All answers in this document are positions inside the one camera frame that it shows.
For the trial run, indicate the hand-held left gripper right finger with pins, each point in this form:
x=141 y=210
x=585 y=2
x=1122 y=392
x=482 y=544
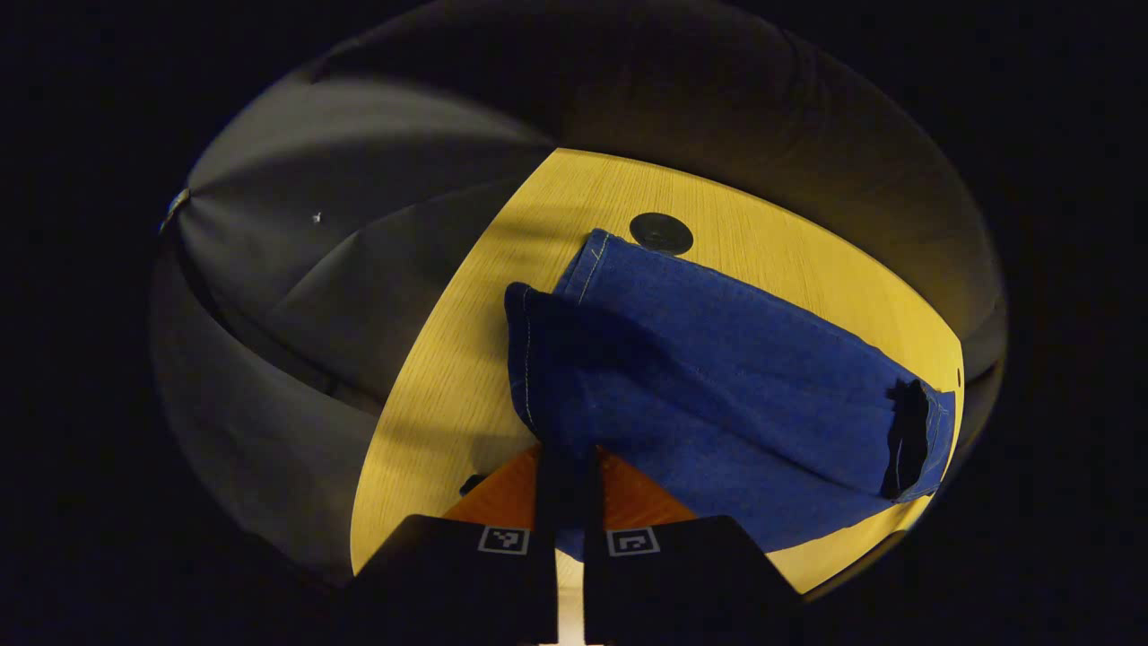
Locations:
x=592 y=538

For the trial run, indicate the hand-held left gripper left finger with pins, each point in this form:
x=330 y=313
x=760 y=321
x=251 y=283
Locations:
x=547 y=538

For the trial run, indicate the blue denim jeans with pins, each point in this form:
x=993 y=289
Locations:
x=700 y=377

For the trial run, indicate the black round table grommet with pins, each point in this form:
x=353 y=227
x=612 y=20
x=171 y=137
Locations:
x=661 y=233

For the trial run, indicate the black backdrop cloth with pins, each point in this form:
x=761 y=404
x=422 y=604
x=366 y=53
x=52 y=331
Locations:
x=296 y=269

